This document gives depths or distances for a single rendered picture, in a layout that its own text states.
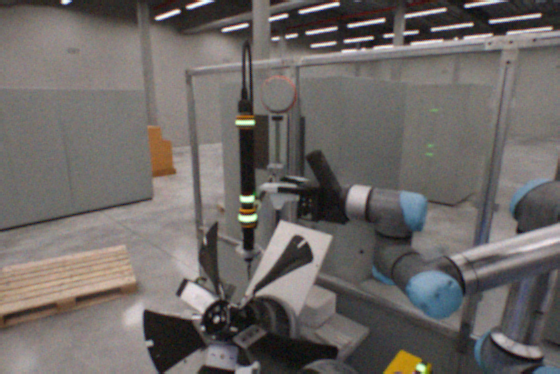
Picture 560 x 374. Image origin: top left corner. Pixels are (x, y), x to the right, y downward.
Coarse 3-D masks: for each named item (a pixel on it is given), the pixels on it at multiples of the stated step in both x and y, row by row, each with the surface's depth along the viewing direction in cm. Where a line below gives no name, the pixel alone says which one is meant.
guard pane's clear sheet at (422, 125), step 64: (384, 64) 130; (448, 64) 115; (256, 128) 182; (320, 128) 155; (384, 128) 135; (448, 128) 119; (512, 128) 106; (256, 192) 191; (448, 192) 123; (512, 192) 110; (448, 320) 132
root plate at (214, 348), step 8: (216, 344) 101; (208, 352) 100; (216, 352) 101; (224, 352) 101; (232, 352) 102; (208, 360) 99; (216, 360) 100; (224, 360) 100; (232, 360) 101; (232, 368) 100
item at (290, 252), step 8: (288, 248) 112; (296, 248) 106; (304, 248) 102; (280, 256) 113; (288, 256) 105; (296, 256) 101; (304, 256) 99; (312, 256) 96; (280, 264) 104; (288, 264) 100; (296, 264) 98; (304, 264) 96; (272, 272) 104; (280, 272) 100; (288, 272) 97; (264, 280) 103; (272, 280) 99; (256, 288) 102
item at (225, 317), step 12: (216, 300) 104; (204, 312) 104; (216, 312) 102; (228, 312) 99; (240, 312) 102; (252, 312) 108; (204, 324) 102; (216, 324) 100; (228, 324) 97; (240, 324) 101; (252, 324) 105; (216, 336) 97; (228, 336) 98; (240, 348) 104
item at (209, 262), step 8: (216, 224) 121; (208, 232) 125; (216, 232) 119; (208, 240) 124; (216, 240) 117; (200, 248) 130; (208, 248) 122; (216, 248) 116; (200, 256) 131; (208, 256) 121; (216, 256) 114; (200, 264) 131; (208, 264) 122; (216, 264) 113; (208, 272) 124; (216, 272) 113; (216, 280) 112; (216, 288) 115
